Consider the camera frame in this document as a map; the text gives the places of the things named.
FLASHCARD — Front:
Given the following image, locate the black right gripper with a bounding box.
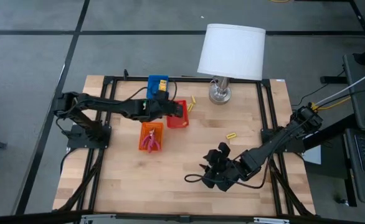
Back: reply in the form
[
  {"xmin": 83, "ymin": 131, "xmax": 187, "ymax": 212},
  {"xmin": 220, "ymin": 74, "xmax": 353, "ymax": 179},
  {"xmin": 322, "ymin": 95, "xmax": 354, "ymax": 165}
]
[{"xmin": 202, "ymin": 142, "xmax": 244, "ymax": 192}]

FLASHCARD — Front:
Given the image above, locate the red plastic basket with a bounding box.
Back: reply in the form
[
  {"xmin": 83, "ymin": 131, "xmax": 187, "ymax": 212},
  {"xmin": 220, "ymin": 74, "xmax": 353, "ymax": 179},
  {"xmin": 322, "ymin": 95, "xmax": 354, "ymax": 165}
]
[{"xmin": 166, "ymin": 99, "xmax": 190, "ymax": 129}]

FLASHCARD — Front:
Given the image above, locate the blue plastic basket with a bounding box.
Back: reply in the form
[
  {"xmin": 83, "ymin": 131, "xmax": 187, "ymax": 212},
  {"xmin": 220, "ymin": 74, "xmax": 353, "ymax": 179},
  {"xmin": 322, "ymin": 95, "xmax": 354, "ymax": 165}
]
[{"xmin": 147, "ymin": 75, "xmax": 170, "ymax": 100}]

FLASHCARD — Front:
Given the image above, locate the orange plastic basket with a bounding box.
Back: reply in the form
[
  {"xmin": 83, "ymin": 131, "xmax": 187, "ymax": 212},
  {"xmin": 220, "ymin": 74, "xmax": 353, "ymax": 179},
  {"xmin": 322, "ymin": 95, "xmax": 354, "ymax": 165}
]
[{"xmin": 138, "ymin": 121, "xmax": 164, "ymax": 152}]

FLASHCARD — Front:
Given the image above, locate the white shade table lamp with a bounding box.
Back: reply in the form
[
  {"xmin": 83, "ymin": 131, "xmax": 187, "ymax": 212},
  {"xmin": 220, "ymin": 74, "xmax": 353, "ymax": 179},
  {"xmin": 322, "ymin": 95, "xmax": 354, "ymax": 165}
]
[{"xmin": 197, "ymin": 23, "xmax": 267, "ymax": 106}]

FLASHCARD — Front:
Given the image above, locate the white paper sheet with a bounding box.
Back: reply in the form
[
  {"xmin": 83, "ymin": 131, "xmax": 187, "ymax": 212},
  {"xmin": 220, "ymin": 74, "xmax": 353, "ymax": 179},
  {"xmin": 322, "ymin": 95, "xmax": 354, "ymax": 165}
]
[{"xmin": 302, "ymin": 146, "xmax": 322, "ymax": 166}]

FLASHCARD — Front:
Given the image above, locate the black desk leg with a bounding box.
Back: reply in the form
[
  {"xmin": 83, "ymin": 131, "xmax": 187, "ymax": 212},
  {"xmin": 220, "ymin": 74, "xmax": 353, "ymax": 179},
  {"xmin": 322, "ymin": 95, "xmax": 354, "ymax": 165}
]
[{"xmin": 320, "ymin": 75, "xmax": 347, "ymax": 85}]

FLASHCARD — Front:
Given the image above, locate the dark grey desk top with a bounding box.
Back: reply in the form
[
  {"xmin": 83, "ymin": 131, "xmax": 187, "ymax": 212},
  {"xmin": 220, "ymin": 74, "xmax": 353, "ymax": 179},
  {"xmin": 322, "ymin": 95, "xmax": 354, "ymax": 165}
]
[{"xmin": 343, "ymin": 54, "xmax": 365, "ymax": 133}]

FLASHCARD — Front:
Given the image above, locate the black metal table frame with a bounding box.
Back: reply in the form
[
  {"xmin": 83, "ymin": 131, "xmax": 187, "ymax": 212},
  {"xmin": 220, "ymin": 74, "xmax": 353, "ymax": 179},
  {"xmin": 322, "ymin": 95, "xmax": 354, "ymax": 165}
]
[{"xmin": 57, "ymin": 74, "xmax": 316, "ymax": 218}]

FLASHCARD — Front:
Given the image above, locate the yellow floor cable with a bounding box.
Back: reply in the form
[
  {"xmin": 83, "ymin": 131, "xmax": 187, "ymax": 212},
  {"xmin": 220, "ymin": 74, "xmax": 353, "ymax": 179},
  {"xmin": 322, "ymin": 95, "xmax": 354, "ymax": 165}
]
[{"xmin": 311, "ymin": 96, "xmax": 351, "ymax": 112}]

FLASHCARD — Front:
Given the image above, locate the white cable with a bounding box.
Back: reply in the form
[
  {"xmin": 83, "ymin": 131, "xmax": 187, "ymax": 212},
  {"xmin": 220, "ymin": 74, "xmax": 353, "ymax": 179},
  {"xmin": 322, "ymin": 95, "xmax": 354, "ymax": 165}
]
[{"xmin": 313, "ymin": 67, "xmax": 365, "ymax": 108}]

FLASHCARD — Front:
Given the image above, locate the black camera mount rail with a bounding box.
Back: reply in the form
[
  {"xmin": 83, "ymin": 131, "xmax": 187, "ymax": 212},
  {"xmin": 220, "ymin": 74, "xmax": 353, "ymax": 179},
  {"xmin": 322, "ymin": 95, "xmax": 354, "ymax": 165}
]
[{"xmin": 0, "ymin": 210, "xmax": 365, "ymax": 224}]

